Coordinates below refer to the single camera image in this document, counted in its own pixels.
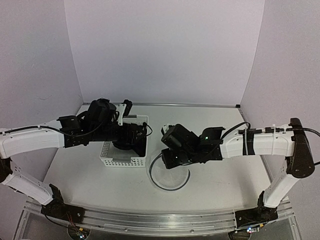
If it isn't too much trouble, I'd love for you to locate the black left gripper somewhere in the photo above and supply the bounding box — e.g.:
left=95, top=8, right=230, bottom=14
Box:
left=90, top=123, right=146, bottom=145

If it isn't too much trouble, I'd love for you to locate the black bra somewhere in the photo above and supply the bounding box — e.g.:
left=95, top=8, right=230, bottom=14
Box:
left=112, top=121, right=153, bottom=158

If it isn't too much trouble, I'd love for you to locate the white mesh laundry bag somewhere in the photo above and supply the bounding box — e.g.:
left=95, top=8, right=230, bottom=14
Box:
left=146, top=150, right=191, bottom=192

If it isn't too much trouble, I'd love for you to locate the white perforated plastic basket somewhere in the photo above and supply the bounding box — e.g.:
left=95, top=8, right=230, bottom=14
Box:
left=99, top=115, right=151, bottom=168

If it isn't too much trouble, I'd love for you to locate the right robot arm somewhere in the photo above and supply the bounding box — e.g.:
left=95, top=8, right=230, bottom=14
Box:
left=161, top=118, right=316, bottom=229

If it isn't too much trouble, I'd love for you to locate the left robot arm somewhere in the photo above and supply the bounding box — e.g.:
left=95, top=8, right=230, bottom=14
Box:
left=0, top=98, right=148, bottom=224

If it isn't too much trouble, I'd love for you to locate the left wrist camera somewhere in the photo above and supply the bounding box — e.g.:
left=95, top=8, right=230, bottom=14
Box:
left=116, top=99, right=133, bottom=126

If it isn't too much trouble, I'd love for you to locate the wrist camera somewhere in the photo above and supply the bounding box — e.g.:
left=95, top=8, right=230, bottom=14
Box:
left=116, top=99, right=133, bottom=126
left=161, top=123, right=175, bottom=136

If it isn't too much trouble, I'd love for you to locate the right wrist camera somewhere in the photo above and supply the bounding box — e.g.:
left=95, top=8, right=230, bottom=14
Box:
left=161, top=123, right=175, bottom=136

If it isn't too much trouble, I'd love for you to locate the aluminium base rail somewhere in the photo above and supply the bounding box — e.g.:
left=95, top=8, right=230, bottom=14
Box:
left=13, top=197, right=302, bottom=240

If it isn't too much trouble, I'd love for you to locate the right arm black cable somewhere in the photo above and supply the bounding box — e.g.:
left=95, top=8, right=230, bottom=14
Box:
left=219, top=121, right=320, bottom=166

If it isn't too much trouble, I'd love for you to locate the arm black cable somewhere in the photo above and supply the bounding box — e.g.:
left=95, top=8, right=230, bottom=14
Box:
left=219, top=121, right=320, bottom=166
left=3, top=125, right=66, bottom=135

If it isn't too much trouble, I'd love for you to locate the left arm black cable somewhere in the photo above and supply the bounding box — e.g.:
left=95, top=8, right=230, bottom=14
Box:
left=3, top=125, right=66, bottom=135

